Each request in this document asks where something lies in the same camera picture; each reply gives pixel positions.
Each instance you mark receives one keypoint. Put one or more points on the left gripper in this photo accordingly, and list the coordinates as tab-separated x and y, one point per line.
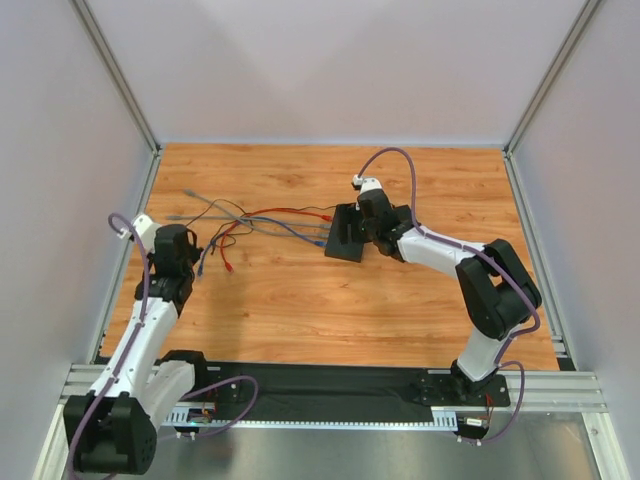
175	253

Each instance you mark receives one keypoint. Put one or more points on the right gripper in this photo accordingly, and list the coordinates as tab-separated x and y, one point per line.
362	226

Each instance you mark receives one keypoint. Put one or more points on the black network switch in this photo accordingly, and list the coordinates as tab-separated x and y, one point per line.
346	241

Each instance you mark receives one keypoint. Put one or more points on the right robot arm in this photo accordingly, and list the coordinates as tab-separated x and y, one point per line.
501	298

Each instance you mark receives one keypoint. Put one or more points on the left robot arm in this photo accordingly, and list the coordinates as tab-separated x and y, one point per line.
113	428

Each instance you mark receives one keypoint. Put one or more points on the black power adapter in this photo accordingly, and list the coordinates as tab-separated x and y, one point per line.
403	215

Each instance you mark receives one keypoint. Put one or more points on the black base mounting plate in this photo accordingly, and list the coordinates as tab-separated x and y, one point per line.
332	394

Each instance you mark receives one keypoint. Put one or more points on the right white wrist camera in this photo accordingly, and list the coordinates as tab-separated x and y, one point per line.
363	184

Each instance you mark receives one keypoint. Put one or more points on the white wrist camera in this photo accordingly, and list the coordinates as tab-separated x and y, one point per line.
363	184
146	229

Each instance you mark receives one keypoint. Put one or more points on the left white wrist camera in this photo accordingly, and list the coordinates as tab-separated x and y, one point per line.
146	229

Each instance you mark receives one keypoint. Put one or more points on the slotted cable duct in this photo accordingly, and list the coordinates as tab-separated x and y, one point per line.
442	421

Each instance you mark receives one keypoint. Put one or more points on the front aluminium rail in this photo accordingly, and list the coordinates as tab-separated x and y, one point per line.
545	391

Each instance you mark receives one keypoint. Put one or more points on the left aluminium frame post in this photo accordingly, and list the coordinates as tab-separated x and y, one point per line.
98	39

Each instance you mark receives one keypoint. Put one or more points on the aluminium frame post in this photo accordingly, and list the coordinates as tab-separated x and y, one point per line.
576	32
98	39

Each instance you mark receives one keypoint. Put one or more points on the right aluminium frame post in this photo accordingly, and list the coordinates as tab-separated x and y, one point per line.
576	32

